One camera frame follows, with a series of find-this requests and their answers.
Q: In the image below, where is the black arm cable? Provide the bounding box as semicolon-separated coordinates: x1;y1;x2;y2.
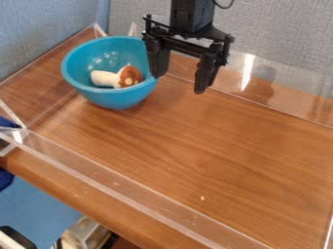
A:
211;0;235;10

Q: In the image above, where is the blue plastic bowl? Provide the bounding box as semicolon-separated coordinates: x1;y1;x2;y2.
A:
61;36;157;109

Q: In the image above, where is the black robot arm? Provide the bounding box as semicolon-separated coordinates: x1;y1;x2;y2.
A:
143;0;233;94

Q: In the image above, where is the clear acrylic front barrier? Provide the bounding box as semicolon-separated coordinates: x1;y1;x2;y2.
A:
0;98;270;249

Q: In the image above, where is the toy mushroom brown cap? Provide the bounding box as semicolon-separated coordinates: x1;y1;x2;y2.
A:
89;62;144;89

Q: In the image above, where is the black white device corner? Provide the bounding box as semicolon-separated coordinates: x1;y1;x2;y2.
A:
0;226;36;249

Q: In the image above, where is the dark blue cloth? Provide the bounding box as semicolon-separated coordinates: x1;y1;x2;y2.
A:
0;115;22;193

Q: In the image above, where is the grey metal table frame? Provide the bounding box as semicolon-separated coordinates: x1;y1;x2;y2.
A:
50;217;110;249

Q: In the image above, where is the clear acrylic back barrier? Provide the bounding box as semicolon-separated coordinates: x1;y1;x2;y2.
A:
92;21;333;129

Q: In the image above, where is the clear acrylic barrier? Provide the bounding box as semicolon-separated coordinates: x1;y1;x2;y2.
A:
92;21;333;129
0;98;270;249

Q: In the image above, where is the clear acrylic corner bracket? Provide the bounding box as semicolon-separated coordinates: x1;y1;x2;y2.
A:
92;22;137;38

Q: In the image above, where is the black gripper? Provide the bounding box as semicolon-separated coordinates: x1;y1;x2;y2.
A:
143;12;233;94

